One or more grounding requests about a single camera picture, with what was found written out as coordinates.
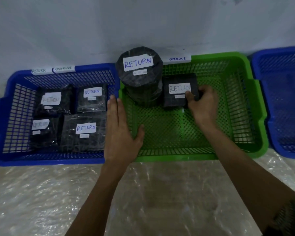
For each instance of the person's right hand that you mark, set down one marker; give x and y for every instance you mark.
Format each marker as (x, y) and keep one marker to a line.
(205, 110)

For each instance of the person's left hand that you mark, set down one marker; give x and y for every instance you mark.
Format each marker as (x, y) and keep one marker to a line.
(119, 144)

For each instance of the person's left thumb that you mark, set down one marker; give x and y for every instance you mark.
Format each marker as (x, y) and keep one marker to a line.
(139, 136)

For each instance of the person's right thumb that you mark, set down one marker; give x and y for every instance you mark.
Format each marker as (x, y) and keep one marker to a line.
(191, 97)

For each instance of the black box parcel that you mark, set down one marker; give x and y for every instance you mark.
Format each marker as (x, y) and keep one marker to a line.
(174, 100)

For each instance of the person's left forearm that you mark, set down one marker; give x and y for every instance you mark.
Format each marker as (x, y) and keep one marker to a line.
(98, 199)

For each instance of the person's right forearm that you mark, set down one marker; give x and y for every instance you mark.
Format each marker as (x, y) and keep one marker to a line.
(243, 174)

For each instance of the green plastic mesh basket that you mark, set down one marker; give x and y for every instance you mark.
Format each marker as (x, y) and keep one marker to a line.
(172, 135)

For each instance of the white paper basket label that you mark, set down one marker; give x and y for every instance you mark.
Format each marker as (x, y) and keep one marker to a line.
(40, 71)
(64, 69)
(176, 59)

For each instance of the black wrapped cylindrical parcel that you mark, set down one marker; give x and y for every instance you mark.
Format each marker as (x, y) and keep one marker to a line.
(140, 88)

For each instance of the large black wrapped parcel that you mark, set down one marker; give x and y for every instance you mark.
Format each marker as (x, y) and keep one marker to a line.
(83, 142)

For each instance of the black wrapped flat parcel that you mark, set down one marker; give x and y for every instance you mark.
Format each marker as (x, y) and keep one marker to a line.
(91, 105)
(64, 105)
(46, 137)

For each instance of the blue plastic mesh basket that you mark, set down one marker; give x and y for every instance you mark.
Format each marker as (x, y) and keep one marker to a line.
(15, 120)
(282, 100)

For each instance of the clear plastic table sheet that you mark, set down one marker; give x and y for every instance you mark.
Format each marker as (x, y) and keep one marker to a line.
(39, 201)

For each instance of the dark patterned sleeve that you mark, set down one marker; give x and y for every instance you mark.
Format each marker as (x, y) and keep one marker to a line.
(288, 218)

